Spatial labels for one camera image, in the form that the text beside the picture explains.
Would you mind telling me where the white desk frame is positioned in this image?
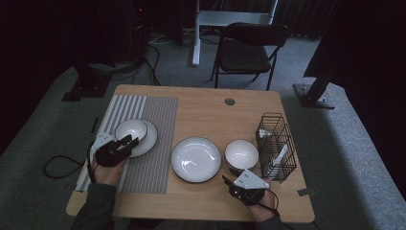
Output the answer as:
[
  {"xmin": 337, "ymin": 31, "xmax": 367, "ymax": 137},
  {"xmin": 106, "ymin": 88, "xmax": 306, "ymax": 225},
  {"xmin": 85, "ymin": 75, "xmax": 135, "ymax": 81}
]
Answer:
[{"xmin": 191, "ymin": 0, "xmax": 280, "ymax": 67}]

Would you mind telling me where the white plate with black rim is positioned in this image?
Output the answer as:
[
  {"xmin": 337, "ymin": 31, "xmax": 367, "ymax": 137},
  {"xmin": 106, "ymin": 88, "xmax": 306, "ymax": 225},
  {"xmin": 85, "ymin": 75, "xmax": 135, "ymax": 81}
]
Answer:
[{"xmin": 170, "ymin": 136, "xmax": 222, "ymax": 184}]

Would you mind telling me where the black stand with metal base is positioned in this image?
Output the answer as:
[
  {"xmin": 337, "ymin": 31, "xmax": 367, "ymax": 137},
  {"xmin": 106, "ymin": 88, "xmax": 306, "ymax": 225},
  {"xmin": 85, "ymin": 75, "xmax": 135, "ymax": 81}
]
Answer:
[{"xmin": 292, "ymin": 71, "xmax": 336, "ymax": 110}]

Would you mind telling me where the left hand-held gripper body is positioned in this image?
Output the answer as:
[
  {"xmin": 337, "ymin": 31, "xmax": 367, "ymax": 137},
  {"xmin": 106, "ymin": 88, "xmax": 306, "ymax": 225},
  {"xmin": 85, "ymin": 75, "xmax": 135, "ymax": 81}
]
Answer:
[{"xmin": 90, "ymin": 131, "xmax": 132, "ymax": 168}]

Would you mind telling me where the white ceramic spoon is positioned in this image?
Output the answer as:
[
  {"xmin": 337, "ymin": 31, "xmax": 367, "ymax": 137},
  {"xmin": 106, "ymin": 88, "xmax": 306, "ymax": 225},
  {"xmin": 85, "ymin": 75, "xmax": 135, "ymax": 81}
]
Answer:
[{"xmin": 266, "ymin": 143, "xmax": 289, "ymax": 180}]

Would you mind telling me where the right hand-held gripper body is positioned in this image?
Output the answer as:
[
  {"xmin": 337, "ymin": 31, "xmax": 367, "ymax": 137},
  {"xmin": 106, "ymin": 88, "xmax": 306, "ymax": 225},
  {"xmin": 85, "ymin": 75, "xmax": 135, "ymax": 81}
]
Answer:
[{"xmin": 232, "ymin": 169, "xmax": 271, "ymax": 206}]

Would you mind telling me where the white bowl with spoon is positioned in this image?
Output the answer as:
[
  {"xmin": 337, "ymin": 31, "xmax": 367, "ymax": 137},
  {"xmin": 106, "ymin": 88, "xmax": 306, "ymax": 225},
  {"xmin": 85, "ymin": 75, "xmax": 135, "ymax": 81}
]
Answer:
[{"xmin": 127, "ymin": 119, "xmax": 159, "ymax": 159}]

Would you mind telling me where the right hand-held gripper cable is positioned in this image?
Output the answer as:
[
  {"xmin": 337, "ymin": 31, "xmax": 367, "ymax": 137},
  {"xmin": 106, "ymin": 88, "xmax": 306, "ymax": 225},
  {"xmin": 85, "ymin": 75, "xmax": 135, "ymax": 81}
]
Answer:
[{"xmin": 258, "ymin": 188, "xmax": 282, "ymax": 219}]

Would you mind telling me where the small black strip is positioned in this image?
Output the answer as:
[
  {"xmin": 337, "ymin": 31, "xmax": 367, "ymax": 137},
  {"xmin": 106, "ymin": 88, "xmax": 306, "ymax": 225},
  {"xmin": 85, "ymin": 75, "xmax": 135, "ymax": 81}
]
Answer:
[{"xmin": 90, "ymin": 117, "xmax": 101, "ymax": 134}]

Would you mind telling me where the white bowl with black rim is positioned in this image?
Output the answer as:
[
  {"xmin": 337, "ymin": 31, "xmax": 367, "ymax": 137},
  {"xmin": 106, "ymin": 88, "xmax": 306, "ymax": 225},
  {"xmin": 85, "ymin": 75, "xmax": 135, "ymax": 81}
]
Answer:
[
  {"xmin": 114, "ymin": 118, "xmax": 148, "ymax": 143},
  {"xmin": 223, "ymin": 139, "xmax": 259, "ymax": 171},
  {"xmin": 225, "ymin": 161, "xmax": 259, "ymax": 177}
]

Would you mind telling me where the black wire basket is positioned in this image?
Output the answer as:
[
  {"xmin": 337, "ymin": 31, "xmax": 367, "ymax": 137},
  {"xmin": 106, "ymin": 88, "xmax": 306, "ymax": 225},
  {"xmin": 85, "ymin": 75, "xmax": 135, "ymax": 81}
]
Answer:
[{"xmin": 255, "ymin": 111, "xmax": 298, "ymax": 184}]

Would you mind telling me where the black equipment tower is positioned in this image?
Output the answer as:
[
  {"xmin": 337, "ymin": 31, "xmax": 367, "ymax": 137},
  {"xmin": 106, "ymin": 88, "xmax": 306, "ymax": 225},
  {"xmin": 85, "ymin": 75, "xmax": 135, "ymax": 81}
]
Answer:
[{"xmin": 125, "ymin": 0, "xmax": 152, "ymax": 63}]

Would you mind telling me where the black cable bundle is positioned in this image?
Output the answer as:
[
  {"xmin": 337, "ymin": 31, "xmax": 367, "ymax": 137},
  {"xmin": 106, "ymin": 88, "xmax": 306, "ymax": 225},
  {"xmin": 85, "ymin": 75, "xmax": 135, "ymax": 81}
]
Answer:
[{"xmin": 89, "ymin": 41, "xmax": 162, "ymax": 87}]

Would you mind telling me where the black folding chair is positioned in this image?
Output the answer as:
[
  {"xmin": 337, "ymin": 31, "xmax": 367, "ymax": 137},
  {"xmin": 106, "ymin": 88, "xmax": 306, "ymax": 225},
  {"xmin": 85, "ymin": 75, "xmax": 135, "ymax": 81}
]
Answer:
[{"xmin": 210, "ymin": 22, "xmax": 289, "ymax": 91}]

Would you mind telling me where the hand-held gripper cable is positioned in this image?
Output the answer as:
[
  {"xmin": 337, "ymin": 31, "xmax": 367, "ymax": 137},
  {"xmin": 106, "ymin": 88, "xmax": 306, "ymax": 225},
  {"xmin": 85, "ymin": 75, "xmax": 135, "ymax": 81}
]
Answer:
[
  {"xmin": 258, "ymin": 188, "xmax": 282, "ymax": 219},
  {"xmin": 86, "ymin": 140, "xmax": 98, "ymax": 185}
]

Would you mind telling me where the black looped cable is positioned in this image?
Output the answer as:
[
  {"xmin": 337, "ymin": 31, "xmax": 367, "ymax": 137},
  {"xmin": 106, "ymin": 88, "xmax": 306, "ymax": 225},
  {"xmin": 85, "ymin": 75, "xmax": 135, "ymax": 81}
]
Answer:
[{"xmin": 42, "ymin": 154, "xmax": 85, "ymax": 180}]

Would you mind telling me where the grey striped woven placemat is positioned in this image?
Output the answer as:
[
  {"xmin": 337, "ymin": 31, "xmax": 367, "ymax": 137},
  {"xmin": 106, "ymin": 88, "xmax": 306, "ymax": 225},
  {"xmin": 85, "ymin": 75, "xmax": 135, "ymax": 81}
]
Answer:
[{"xmin": 75, "ymin": 94, "xmax": 179, "ymax": 195}]

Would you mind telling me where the person's right hand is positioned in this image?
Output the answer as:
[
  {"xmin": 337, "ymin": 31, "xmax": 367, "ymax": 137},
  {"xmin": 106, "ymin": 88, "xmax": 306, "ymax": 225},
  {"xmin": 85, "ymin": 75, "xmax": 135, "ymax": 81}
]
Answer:
[{"xmin": 247, "ymin": 178, "xmax": 278, "ymax": 223}]

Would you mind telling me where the left hand-held gripper cable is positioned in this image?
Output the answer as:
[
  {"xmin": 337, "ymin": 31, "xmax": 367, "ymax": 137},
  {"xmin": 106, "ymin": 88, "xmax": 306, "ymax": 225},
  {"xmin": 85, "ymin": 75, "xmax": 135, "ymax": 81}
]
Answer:
[{"xmin": 86, "ymin": 140, "xmax": 98, "ymax": 185}]

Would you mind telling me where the dark curtain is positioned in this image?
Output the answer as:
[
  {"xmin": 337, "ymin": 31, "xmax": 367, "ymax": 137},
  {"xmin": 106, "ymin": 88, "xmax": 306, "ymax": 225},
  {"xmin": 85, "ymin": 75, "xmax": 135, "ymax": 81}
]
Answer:
[{"xmin": 302, "ymin": 0, "xmax": 406, "ymax": 84}]

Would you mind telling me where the person's left hand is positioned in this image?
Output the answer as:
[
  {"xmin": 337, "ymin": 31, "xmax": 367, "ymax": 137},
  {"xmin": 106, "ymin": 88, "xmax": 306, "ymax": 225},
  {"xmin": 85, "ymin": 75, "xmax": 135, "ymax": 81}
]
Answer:
[{"xmin": 90, "ymin": 158, "xmax": 129, "ymax": 187}]

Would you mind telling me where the black stand base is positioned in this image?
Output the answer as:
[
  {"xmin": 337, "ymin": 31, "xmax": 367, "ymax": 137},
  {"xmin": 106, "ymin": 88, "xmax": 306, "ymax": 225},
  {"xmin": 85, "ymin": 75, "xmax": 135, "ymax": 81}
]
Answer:
[{"xmin": 61, "ymin": 61, "xmax": 113, "ymax": 103}]

